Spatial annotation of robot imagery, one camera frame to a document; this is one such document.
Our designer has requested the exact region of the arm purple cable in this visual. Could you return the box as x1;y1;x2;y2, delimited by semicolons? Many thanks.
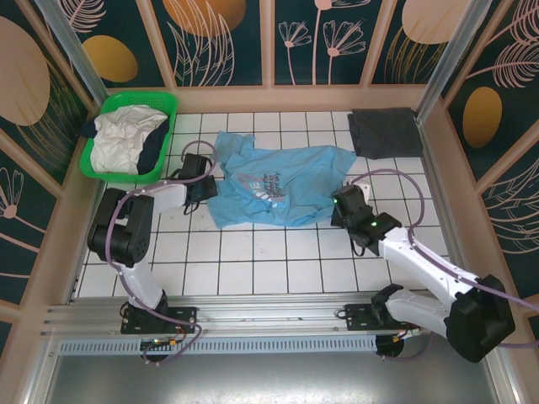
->
347;167;539;363
104;141;219;367

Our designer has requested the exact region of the green plastic basket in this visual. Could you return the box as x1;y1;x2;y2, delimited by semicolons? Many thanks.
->
78;91;179;185

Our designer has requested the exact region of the aluminium frame post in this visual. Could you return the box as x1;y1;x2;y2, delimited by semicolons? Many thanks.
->
414;0;489;123
33;0;123;130

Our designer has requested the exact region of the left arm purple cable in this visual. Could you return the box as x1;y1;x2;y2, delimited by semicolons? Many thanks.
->
104;141;219;367

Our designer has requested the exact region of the grey slotted cable duct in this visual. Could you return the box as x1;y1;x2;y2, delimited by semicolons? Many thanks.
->
58;335;378;355

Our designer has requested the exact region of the light blue printed t-shirt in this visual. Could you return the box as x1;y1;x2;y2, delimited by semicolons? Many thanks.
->
205;130;358;231

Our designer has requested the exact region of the right wrist camera box, white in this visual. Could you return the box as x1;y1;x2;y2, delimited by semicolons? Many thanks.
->
344;178;374;202

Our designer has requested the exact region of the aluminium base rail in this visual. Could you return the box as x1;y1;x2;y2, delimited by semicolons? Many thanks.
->
40;294;500;338

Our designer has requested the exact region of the grey folded t-shirt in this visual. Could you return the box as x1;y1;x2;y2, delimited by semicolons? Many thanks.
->
347;107;425;161

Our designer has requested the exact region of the white t-shirt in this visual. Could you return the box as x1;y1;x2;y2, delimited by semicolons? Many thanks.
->
90;104;168;174

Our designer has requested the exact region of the grey metal sheet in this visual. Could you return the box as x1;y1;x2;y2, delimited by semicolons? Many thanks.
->
24;332;519;404

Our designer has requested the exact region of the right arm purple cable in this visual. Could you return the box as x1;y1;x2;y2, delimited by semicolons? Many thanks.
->
347;167;539;363

